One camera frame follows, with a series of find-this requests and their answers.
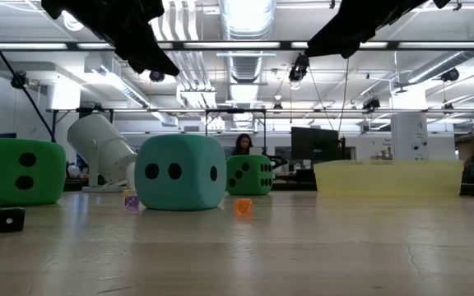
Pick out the black background rig frame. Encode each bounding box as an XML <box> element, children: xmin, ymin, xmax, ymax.
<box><xmin>203</xmin><ymin>108</ymin><xmax>268</xmax><ymax>164</ymax></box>

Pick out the black computer monitor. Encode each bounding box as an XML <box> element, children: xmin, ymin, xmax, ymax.
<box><xmin>290</xmin><ymin>126</ymin><xmax>341</xmax><ymax>162</ymax></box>

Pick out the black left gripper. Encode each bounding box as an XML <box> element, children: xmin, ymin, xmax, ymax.
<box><xmin>41</xmin><ymin>0</ymin><xmax>181</xmax><ymax>78</ymax></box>

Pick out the silver ventilation duct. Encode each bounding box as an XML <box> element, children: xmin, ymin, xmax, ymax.
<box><xmin>219</xmin><ymin>0</ymin><xmax>277</xmax><ymax>83</ymax></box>

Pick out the small blue-purple die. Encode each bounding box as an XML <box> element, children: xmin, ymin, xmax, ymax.
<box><xmin>123</xmin><ymin>195</ymin><xmax>141</xmax><ymax>212</ymax></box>

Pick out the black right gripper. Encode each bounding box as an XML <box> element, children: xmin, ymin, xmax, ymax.
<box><xmin>304</xmin><ymin>0</ymin><xmax>435</xmax><ymax>60</ymax></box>

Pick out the black aluminium table frame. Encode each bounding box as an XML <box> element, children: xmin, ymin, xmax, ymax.
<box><xmin>0</xmin><ymin>178</ymin><xmax>474</xmax><ymax>199</ymax></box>

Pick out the black cable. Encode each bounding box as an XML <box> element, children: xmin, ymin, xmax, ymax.
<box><xmin>0</xmin><ymin>1</ymin><xmax>57</xmax><ymax>144</ymax></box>

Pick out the black overhead frame beam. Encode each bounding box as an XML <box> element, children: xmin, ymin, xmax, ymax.
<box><xmin>0</xmin><ymin>39</ymin><xmax>474</xmax><ymax>52</ymax></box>

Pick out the yellow translucent plastic tray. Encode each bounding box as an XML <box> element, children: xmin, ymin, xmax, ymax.
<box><xmin>313</xmin><ymin>160</ymin><xmax>465</xmax><ymax>197</ymax></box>

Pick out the white bullet security camera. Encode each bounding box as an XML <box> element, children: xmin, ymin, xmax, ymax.
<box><xmin>66</xmin><ymin>113</ymin><xmax>139</xmax><ymax>193</ymax></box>

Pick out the small orange die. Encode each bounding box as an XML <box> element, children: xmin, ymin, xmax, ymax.
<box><xmin>234</xmin><ymin>197</ymin><xmax>253</xmax><ymax>218</ymax></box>

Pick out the small black die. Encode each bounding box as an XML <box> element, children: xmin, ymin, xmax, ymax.
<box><xmin>0</xmin><ymin>206</ymin><xmax>26</xmax><ymax>234</ymax></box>

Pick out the black overhead camera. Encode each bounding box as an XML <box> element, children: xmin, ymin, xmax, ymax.
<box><xmin>288</xmin><ymin>53</ymin><xmax>310</xmax><ymax>83</ymax></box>

